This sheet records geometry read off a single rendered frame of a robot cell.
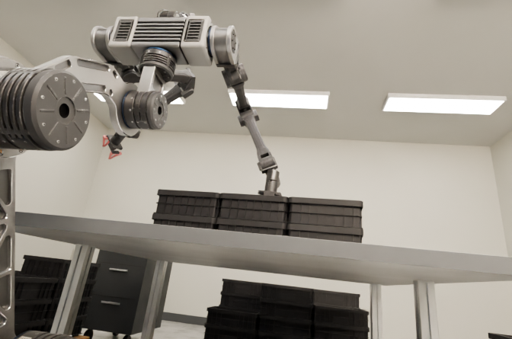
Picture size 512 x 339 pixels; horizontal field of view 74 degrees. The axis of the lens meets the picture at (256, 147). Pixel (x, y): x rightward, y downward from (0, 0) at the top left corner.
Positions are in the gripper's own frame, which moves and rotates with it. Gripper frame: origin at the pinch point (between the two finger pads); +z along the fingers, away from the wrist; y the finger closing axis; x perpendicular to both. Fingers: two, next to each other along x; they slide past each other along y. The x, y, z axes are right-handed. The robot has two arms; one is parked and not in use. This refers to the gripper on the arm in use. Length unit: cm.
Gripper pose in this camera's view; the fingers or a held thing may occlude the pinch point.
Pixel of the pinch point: (267, 212)
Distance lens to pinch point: 151.2
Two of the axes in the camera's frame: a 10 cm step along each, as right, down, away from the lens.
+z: -1.6, 9.0, -4.0
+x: -1.9, -4.2, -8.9
